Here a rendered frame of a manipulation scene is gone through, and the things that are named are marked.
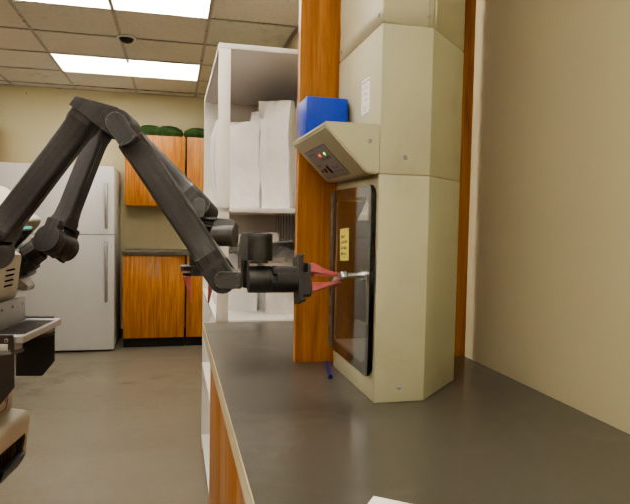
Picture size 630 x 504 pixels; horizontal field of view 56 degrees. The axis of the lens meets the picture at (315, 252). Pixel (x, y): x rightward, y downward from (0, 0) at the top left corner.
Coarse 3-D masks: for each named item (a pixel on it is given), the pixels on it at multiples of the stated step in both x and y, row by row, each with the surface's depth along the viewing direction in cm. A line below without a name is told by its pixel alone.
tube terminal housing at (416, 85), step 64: (384, 64) 118; (448, 64) 129; (384, 128) 119; (448, 128) 130; (384, 192) 120; (448, 192) 132; (384, 256) 121; (448, 256) 134; (384, 320) 121; (448, 320) 136; (384, 384) 122
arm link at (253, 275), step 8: (248, 264) 123; (248, 272) 123; (256, 272) 123; (264, 272) 124; (248, 280) 123; (256, 280) 123; (264, 280) 123; (272, 280) 125; (248, 288) 123; (256, 288) 123; (264, 288) 124
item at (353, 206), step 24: (336, 192) 146; (360, 192) 127; (336, 216) 146; (360, 216) 127; (336, 240) 146; (360, 240) 127; (336, 264) 146; (360, 264) 127; (336, 288) 146; (360, 288) 127; (336, 312) 146; (360, 312) 127; (336, 336) 146; (360, 336) 127; (360, 360) 126
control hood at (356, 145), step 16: (320, 128) 120; (336, 128) 117; (352, 128) 118; (368, 128) 118; (304, 144) 138; (320, 144) 128; (336, 144) 120; (352, 144) 118; (368, 144) 119; (352, 160) 120; (368, 160) 119; (352, 176) 129
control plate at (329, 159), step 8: (312, 152) 138; (320, 152) 133; (328, 152) 128; (312, 160) 144; (320, 160) 138; (328, 160) 133; (336, 160) 128; (320, 168) 144; (336, 168) 133; (344, 168) 128; (328, 176) 144; (336, 176) 138
